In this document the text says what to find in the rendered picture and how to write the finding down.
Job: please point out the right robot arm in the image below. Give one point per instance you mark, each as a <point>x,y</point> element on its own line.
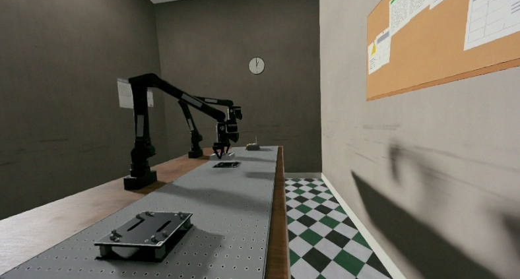
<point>144,150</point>

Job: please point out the white grid rack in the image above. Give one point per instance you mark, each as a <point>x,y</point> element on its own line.
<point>225,157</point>

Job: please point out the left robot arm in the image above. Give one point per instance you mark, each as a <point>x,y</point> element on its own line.
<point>197,138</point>

